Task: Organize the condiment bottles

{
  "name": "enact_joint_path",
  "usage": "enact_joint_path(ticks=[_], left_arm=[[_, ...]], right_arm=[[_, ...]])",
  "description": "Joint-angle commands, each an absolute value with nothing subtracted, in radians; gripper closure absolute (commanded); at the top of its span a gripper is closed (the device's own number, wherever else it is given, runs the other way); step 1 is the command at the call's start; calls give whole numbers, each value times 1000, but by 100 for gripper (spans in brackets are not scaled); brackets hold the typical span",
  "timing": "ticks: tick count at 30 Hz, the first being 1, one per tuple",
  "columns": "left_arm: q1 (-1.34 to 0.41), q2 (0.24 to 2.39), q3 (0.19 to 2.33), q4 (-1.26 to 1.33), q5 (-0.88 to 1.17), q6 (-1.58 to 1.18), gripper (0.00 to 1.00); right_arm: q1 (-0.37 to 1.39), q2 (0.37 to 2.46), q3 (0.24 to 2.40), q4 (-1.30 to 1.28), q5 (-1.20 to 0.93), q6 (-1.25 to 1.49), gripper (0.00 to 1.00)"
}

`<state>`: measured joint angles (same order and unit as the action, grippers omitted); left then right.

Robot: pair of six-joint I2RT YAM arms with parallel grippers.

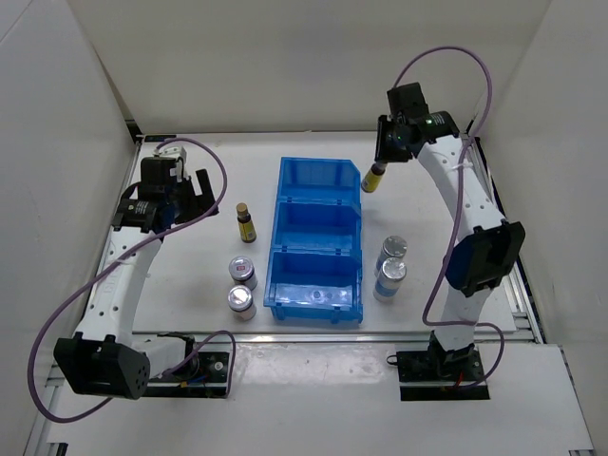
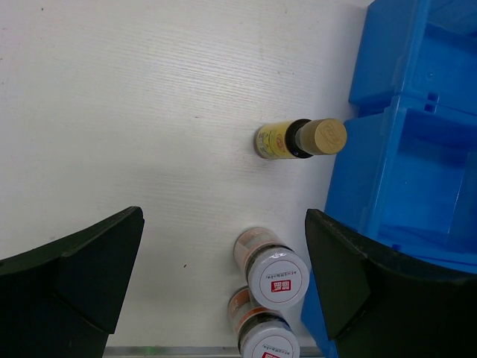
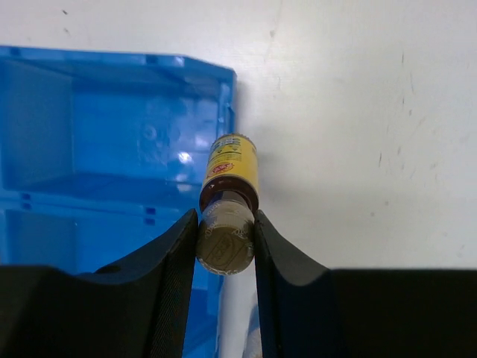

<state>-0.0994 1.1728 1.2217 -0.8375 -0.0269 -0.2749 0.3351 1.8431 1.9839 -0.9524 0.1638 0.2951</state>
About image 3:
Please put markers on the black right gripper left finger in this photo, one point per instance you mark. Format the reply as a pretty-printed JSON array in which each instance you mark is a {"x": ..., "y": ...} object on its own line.
[{"x": 136, "y": 306}]

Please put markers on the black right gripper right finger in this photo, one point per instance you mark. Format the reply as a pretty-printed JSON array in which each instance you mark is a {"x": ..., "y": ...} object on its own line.
[{"x": 309, "y": 310}]

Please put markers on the blue bin far compartment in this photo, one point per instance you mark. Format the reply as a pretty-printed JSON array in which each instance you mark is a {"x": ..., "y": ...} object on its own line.
[{"x": 74, "y": 122}]

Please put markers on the yellow label bottle gold cap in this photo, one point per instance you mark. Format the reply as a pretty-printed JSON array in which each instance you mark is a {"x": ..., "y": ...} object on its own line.
[{"x": 228, "y": 202}]

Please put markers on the blue label shaker silver lid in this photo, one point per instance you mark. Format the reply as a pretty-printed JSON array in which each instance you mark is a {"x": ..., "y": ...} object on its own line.
[{"x": 253, "y": 340}]

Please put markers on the blue bin middle compartment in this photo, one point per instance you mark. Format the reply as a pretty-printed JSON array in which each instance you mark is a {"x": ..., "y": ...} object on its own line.
[{"x": 83, "y": 240}]

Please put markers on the blue bin compartment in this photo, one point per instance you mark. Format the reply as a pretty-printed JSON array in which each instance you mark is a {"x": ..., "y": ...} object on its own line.
[
  {"x": 83, "y": 240},
  {"x": 74, "y": 122}
]

